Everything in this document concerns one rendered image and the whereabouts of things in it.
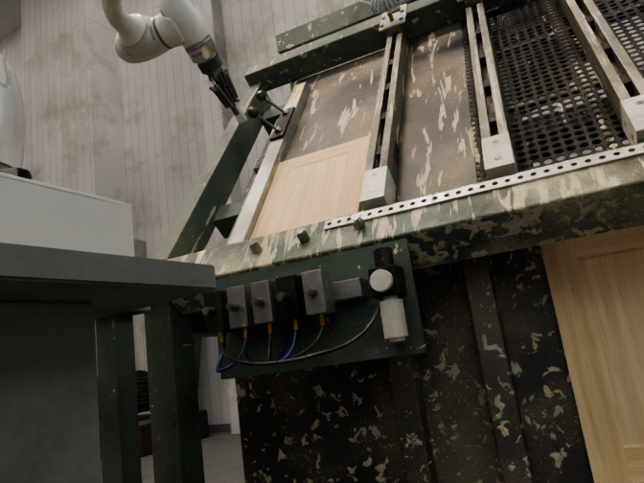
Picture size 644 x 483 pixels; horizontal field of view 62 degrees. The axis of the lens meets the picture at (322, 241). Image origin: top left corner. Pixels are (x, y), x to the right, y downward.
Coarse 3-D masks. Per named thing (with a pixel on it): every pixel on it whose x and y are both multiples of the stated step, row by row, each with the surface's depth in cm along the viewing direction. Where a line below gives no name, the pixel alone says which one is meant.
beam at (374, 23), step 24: (432, 0) 198; (456, 0) 194; (504, 0) 191; (360, 24) 212; (408, 24) 202; (432, 24) 201; (312, 48) 215; (336, 48) 213; (360, 48) 211; (264, 72) 224; (288, 72) 223; (312, 72) 221
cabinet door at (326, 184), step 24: (360, 144) 156; (288, 168) 164; (312, 168) 158; (336, 168) 152; (360, 168) 146; (288, 192) 153; (312, 192) 148; (336, 192) 142; (264, 216) 148; (288, 216) 144; (312, 216) 139; (336, 216) 133
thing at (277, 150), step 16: (304, 96) 203; (288, 128) 183; (272, 144) 177; (288, 144) 180; (272, 160) 168; (256, 176) 164; (272, 176) 163; (256, 192) 156; (256, 208) 150; (240, 224) 146; (240, 240) 140
